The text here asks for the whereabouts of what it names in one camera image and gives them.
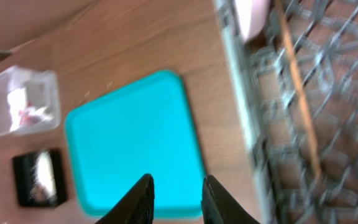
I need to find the large white paper napkin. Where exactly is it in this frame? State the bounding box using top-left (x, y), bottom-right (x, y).
top-left (7, 87), bottom-right (27, 132)

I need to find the black tray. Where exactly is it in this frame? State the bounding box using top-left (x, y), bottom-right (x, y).
top-left (12, 149), bottom-right (68, 208)

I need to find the red snack wrapper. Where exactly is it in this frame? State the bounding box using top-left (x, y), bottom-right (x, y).
top-left (19, 108), bottom-right (39, 126)

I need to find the large white plate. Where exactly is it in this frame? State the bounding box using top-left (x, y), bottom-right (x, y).
top-left (234, 0), bottom-right (271, 43)

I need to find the teal serving tray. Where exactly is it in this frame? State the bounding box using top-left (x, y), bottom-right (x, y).
top-left (65, 70), bottom-right (205, 220)

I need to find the grey dish rack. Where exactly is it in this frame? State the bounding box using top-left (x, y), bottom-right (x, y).
top-left (214, 0), bottom-right (358, 223)

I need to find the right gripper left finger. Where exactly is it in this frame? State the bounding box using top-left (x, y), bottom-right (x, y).
top-left (95, 174), bottom-right (155, 224)

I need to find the pile of white rice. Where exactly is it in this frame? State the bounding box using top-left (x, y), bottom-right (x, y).
top-left (30, 151), bottom-right (57, 203)

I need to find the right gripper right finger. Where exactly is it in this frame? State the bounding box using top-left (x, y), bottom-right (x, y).
top-left (201, 174), bottom-right (259, 224)

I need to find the wooden chopstick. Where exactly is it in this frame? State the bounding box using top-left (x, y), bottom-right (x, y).
top-left (274, 0), bottom-right (322, 180)

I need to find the clear plastic bin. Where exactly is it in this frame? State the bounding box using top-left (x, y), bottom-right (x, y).
top-left (0, 65), bottom-right (61, 137)

